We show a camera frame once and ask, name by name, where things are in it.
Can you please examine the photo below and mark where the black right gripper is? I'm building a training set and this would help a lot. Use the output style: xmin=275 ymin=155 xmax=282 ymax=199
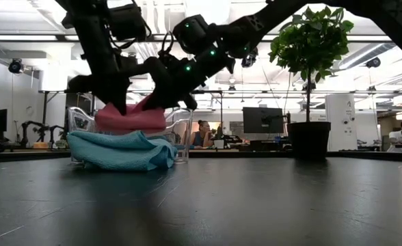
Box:
xmin=142 ymin=56 xmax=209 ymax=111

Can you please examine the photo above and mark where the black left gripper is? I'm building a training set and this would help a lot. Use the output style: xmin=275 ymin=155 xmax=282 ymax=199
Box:
xmin=67 ymin=68 xmax=134 ymax=117

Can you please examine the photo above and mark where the pink microfiber towel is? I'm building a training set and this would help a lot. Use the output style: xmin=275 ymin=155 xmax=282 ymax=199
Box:
xmin=94 ymin=94 xmax=168 ymax=135

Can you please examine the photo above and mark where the light blue microfiber towel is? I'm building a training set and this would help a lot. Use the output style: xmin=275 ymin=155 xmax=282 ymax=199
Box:
xmin=66 ymin=131 xmax=178 ymax=172

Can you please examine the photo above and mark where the clear plastic bin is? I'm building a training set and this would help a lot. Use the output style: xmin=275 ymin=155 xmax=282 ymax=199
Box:
xmin=67 ymin=106 xmax=193 ymax=163

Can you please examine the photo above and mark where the black-legged background table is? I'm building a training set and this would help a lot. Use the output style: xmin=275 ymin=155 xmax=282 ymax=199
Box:
xmin=38 ymin=89 xmax=96 ymax=148

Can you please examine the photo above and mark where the black desk monitor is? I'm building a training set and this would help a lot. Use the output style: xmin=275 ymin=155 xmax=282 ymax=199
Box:
xmin=242 ymin=107 xmax=285 ymax=135

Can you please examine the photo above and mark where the black plant pot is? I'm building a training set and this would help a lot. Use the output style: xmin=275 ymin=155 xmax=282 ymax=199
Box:
xmin=286 ymin=122 xmax=332 ymax=161

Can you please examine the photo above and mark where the green leafy plant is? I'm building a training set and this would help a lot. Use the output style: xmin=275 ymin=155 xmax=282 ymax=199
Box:
xmin=268 ymin=5 xmax=355 ymax=124

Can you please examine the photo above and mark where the white pillar with signs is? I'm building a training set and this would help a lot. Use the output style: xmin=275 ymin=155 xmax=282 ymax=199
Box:
xmin=325 ymin=94 xmax=358 ymax=152

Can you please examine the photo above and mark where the black metal frame stand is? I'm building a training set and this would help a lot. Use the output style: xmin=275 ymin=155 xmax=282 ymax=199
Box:
xmin=193 ymin=90 xmax=224 ymax=121

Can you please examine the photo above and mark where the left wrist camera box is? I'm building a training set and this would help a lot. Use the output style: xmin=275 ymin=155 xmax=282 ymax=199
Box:
xmin=107 ymin=3 xmax=148 ymax=42

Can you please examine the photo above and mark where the black metal table frame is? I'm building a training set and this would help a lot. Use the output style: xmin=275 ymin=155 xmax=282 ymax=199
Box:
xmin=0 ymin=149 xmax=402 ymax=164

